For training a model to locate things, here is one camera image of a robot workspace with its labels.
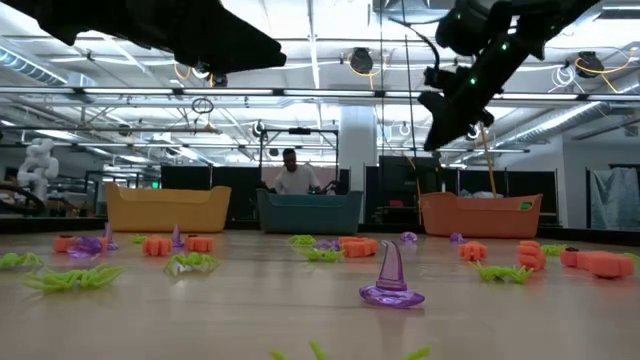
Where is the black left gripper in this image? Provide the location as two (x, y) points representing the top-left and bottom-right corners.
(54, 0), (288, 76)

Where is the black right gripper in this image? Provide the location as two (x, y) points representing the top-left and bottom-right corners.
(418, 37), (539, 151)

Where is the orange plastic bin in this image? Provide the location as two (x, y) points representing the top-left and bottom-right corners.
(418, 192), (544, 239)

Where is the black partition panel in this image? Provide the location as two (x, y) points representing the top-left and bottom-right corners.
(159, 164), (261, 221)
(364, 155), (560, 226)

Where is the person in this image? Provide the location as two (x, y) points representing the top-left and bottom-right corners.
(272, 148), (341, 196)

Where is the teal plastic bin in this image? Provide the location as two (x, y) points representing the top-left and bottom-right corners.
(256, 188), (365, 235)

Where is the yellow plastic bin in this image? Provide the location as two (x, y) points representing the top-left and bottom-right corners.
(104, 182), (233, 234)

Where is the grey cover sheet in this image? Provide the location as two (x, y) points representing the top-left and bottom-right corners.
(589, 166), (640, 231)

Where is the yellow hanging cable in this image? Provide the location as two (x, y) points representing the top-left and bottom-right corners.
(478, 123), (499, 196)

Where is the black workstation frame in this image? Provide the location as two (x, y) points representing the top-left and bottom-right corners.
(258, 127), (340, 194)

